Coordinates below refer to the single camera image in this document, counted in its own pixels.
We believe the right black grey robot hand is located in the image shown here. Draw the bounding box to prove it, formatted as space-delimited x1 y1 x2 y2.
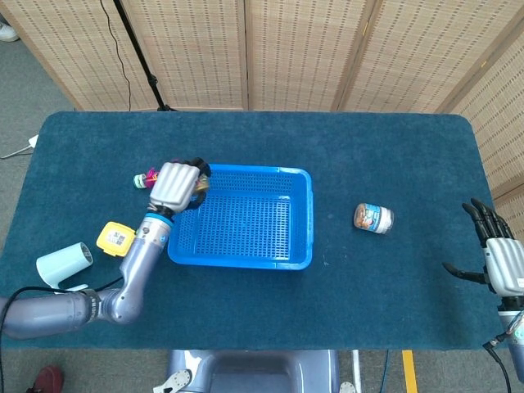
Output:
441 197 524 311

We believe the left black grey robot hand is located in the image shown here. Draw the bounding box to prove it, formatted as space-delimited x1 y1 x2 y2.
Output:
147 157 212 216

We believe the colourful feather shuttlecock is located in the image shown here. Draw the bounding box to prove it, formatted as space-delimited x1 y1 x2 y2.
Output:
133 165 163 190

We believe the green box with yellow lid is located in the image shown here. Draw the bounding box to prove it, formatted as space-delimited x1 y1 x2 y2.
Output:
96 221 137 258

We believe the white plastic cup with handle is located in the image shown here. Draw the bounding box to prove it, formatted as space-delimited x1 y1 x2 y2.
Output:
35 241 94 292

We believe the clear jar with blue label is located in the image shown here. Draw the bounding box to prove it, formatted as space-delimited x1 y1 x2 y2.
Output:
352 202 395 236

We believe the blue plastic mesh basket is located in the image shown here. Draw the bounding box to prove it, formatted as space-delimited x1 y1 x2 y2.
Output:
167 163 314 272

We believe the black tripod stand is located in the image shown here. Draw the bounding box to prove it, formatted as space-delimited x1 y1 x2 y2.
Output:
112 0 179 112

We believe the teal carpet table cloth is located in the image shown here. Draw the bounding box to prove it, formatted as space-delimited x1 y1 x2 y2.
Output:
0 111 499 352

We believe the yellow floor tape strip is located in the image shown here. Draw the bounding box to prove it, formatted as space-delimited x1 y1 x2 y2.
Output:
401 350 419 393

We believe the woven bamboo folding screen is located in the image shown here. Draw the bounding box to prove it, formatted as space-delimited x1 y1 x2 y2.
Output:
0 0 524 230

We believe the grey robot torso base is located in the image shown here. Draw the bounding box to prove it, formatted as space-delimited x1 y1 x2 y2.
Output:
151 349 357 393

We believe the white shoe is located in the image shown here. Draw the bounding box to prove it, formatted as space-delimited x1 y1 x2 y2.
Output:
0 22 20 43

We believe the red shoe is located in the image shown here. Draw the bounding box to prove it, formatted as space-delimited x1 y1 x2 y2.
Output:
25 365 66 393

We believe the right arm black connector cable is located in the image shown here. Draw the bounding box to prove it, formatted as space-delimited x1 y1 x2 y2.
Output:
482 310 524 393

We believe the arm black connector cable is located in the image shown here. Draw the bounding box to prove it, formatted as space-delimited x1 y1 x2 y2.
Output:
482 310 524 393
0 276 124 393

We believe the thin black hanging cable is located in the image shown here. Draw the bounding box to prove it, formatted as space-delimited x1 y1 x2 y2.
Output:
100 0 133 112

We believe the white power adapter with cord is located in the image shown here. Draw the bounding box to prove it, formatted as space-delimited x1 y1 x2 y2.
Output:
0 133 40 160

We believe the blue floor cable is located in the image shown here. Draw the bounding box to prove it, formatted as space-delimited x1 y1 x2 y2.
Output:
380 350 391 393

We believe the left arm black connector cable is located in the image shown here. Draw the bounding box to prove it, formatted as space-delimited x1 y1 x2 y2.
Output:
0 276 124 393

